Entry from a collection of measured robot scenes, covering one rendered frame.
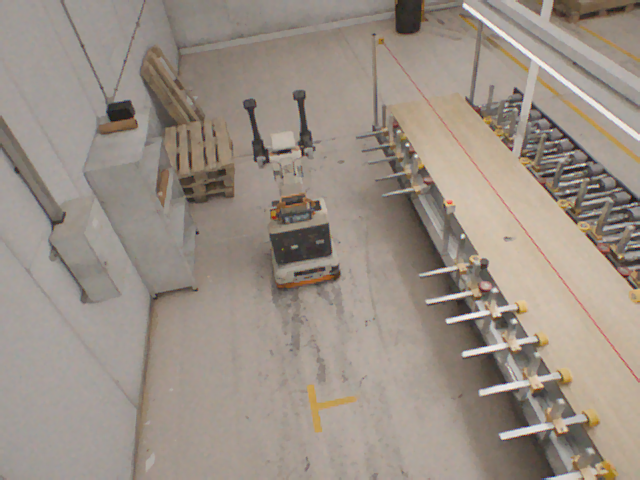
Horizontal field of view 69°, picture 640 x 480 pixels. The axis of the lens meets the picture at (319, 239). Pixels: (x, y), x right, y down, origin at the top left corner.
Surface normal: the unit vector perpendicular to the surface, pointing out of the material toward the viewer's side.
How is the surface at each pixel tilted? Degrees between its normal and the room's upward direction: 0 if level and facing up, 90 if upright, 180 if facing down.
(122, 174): 90
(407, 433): 0
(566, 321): 0
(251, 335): 0
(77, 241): 90
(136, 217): 90
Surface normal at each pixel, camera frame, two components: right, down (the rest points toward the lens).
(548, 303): -0.11, -0.72
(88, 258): 0.18, 0.66
